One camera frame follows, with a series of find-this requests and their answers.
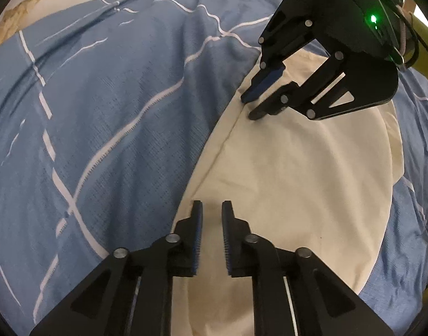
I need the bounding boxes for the yellow-green cloth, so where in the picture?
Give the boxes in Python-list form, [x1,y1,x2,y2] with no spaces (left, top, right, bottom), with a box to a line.
[408,2,428,86]

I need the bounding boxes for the white pillow with tan print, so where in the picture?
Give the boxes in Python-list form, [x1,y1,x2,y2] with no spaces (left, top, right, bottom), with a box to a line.
[0,0,166,57]

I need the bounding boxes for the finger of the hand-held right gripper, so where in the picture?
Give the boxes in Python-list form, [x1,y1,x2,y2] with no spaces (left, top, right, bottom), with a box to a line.
[240,1,320,104]
[248,50,399,122]

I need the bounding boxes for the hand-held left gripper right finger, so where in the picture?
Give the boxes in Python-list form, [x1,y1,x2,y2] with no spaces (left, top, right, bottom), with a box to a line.
[222,200,397,336]

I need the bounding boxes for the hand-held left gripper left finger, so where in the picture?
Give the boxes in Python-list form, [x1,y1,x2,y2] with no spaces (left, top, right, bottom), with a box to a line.
[28,200,203,336]

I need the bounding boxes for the cream pants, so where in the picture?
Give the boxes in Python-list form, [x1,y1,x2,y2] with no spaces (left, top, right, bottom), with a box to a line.
[170,38,406,336]

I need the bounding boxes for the blue blanket with white lines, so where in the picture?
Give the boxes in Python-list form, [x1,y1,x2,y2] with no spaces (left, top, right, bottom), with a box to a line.
[0,0,428,336]

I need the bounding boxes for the black cable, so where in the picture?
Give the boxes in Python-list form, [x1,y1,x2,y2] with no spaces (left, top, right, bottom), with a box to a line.
[366,0,428,69]

